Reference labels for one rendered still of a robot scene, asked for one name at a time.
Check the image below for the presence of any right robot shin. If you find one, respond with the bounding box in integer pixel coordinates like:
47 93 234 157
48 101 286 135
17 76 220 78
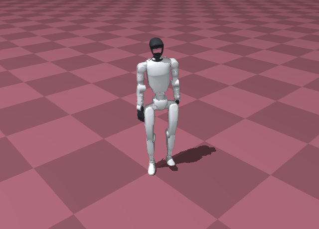
147 140 155 164

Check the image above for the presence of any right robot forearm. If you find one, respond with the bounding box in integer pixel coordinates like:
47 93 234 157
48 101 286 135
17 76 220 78
137 85 144 111

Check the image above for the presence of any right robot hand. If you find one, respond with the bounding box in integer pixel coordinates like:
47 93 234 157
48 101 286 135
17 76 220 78
137 106 145 122

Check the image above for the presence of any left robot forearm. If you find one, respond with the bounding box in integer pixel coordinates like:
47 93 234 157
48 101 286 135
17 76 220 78
173 79 180 102

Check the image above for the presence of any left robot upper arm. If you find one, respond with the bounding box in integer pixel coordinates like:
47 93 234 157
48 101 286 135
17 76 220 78
168 58 179 87

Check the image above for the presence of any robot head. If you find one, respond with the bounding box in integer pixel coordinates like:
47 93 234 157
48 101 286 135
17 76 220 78
149 37 163 62

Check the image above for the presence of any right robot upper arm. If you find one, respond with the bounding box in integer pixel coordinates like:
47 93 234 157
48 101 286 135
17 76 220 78
137 62 147 92

